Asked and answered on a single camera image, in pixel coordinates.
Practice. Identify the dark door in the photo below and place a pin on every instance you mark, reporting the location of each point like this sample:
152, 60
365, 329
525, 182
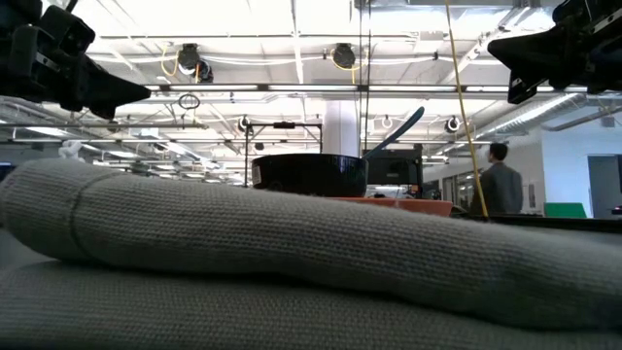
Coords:
602, 185

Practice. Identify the green board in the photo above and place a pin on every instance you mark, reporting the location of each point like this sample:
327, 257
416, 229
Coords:
563, 210

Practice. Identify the long ceiling light strip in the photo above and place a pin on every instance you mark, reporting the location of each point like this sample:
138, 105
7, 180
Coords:
311, 88

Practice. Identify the black equipment box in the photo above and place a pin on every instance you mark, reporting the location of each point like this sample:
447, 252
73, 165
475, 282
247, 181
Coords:
393, 170

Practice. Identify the orange round plate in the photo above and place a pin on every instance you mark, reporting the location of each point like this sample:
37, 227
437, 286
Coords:
413, 205

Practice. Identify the white crumpled object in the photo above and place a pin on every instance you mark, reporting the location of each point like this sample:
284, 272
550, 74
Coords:
70, 150

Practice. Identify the person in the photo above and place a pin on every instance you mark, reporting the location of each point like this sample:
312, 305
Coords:
498, 185

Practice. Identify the white pillar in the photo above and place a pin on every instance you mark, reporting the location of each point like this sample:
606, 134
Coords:
340, 126

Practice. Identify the grey folded cloth napkin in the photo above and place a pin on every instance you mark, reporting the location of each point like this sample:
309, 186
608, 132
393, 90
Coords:
291, 253

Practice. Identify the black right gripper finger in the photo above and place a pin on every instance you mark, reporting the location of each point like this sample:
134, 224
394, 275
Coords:
534, 58

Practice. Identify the red bowl with black outside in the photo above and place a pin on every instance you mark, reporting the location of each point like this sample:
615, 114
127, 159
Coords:
311, 175

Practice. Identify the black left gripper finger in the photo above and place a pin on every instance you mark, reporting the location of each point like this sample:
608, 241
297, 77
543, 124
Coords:
104, 87

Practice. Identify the silver ventilation duct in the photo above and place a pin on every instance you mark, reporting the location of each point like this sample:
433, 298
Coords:
534, 114

